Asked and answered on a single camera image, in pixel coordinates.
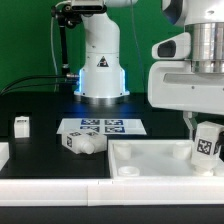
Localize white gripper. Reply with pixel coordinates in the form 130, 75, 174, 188
148, 61, 224, 151

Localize white square tabletop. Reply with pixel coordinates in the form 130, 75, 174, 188
106, 138, 224, 181

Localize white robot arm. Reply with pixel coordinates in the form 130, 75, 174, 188
51, 0, 224, 133

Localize white tag sheet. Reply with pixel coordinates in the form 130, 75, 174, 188
57, 118, 146, 135

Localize white front fence rail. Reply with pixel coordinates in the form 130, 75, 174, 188
0, 177, 224, 206

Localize white fence rail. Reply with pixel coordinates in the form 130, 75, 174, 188
0, 142, 9, 171
0, 177, 224, 206

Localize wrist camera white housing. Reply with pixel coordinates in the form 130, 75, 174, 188
151, 32, 191, 60

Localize black cables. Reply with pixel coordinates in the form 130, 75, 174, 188
0, 73, 81, 98

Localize white left fence rail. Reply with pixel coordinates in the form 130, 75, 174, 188
0, 142, 9, 171

